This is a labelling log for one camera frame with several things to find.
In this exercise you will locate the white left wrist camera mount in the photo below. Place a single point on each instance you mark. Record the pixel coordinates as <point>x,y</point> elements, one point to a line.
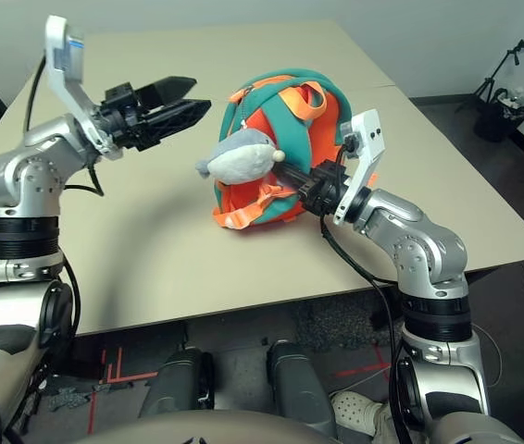
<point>65,60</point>

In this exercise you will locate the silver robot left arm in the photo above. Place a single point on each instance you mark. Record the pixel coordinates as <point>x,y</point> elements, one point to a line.
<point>21,185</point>

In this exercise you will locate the white perforated bystander shoe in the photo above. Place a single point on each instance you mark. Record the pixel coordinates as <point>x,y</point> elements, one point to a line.
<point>357,411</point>

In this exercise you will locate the dark grey robot left leg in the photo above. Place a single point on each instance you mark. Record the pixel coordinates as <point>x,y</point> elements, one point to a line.
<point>176,384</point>

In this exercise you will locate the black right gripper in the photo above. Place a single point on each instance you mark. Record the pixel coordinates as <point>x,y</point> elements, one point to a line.
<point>322,185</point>

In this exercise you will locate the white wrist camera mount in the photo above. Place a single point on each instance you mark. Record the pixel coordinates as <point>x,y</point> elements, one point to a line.
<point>65,60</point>
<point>373,139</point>

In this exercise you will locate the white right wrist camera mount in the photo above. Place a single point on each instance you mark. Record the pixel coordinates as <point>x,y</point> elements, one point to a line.
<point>373,139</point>

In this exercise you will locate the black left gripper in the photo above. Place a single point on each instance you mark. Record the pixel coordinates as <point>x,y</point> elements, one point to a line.
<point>123,118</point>

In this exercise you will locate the khaki bystander trouser leg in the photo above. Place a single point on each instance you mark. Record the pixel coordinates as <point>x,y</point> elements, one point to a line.
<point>389,427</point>

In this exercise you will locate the black trash bin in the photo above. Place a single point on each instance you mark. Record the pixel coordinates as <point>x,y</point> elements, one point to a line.
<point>498,122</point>

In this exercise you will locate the dark grey robot leg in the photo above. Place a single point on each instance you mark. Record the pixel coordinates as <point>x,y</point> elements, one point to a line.
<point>176,384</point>
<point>299,384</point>

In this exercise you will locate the grey robot torso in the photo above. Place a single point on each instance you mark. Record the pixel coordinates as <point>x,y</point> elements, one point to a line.
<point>206,430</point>

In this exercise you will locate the black tripod stand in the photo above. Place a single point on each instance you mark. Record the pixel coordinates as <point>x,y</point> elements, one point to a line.
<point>489,85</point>

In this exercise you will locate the dark grey robot right leg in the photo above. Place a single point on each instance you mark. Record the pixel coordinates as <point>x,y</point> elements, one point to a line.
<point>299,384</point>

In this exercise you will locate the teal and orange backpack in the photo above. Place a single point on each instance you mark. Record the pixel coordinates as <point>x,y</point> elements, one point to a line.
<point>285,99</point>

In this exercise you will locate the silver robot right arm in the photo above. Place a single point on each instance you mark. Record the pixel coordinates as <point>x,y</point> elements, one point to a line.
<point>428,259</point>

